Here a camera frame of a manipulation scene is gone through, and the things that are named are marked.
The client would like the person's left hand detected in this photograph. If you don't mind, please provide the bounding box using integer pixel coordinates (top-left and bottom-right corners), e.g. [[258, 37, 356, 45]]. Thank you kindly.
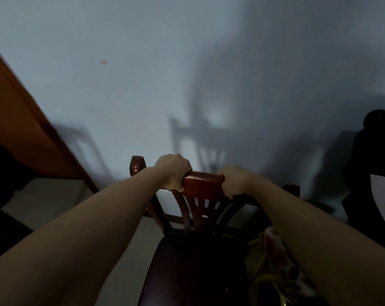
[[153, 153, 193, 192]]

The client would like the floral patterned garment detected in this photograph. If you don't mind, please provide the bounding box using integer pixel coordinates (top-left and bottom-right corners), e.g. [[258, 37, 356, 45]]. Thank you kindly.
[[247, 226, 330, 306]]

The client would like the person's left forearm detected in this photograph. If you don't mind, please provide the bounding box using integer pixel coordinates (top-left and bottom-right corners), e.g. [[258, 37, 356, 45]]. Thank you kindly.
[[0, 167, 167, 306]]

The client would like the black chair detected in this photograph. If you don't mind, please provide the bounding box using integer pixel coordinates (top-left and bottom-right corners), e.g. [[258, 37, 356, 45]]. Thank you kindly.
[[340, 109, 385, 254]]

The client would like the person's right forearm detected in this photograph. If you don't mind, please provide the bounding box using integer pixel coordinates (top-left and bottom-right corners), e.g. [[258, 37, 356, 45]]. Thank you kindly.
[[243, 175, 385, 306]]

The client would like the person's right hand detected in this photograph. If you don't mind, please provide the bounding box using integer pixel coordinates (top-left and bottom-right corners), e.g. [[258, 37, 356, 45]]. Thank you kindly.
[[218, 164, 256, 200]]

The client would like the dark red wooden chair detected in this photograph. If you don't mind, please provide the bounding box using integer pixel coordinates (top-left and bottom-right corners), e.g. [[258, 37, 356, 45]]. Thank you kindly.
[[130, 156, 301, 306]]

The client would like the brown wooden table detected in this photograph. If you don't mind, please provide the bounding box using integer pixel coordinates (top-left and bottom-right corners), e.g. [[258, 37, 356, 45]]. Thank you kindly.
[[0, 38, 100, 194]]

